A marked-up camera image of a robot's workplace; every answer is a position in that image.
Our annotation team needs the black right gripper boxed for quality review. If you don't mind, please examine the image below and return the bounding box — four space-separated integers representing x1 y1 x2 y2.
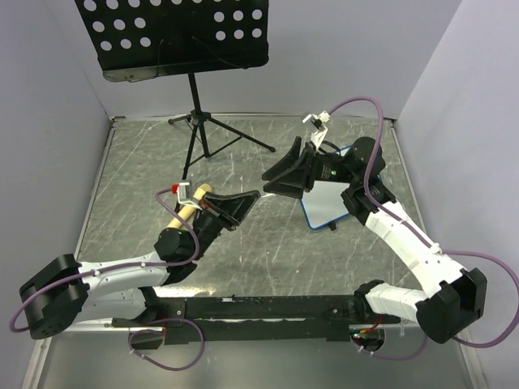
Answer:
261 137 358 199

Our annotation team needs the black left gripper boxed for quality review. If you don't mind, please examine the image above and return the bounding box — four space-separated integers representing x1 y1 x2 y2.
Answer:
187 191 260 261

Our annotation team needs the blue framed whiteboard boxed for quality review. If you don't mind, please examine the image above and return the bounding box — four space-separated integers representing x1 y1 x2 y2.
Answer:
301 142 374 230

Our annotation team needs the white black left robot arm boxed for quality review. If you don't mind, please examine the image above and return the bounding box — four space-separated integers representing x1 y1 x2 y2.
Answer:
9 190 261 340

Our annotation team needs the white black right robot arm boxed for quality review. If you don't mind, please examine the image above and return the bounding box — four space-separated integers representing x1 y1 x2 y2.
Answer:
262 137 487 344

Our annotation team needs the wooden microphone toy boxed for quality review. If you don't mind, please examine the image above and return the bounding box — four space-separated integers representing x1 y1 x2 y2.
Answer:
168 183 212 229

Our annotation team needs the black music stand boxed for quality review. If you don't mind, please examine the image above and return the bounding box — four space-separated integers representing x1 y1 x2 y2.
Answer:
75 0 276 176

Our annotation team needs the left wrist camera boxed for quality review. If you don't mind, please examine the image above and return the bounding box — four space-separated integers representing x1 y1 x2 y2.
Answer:
171 180 199 207

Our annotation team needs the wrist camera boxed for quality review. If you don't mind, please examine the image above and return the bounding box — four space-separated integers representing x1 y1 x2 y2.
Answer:
302 111 330 149
171 180 199 207

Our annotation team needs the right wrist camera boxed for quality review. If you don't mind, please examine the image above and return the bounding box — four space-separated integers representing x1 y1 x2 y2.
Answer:
302 111 330 149

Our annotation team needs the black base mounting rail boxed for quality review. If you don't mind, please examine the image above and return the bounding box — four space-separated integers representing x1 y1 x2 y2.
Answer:
112 295 401 345

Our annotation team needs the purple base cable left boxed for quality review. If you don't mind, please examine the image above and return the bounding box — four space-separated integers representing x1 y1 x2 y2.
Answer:
128 318 204 370

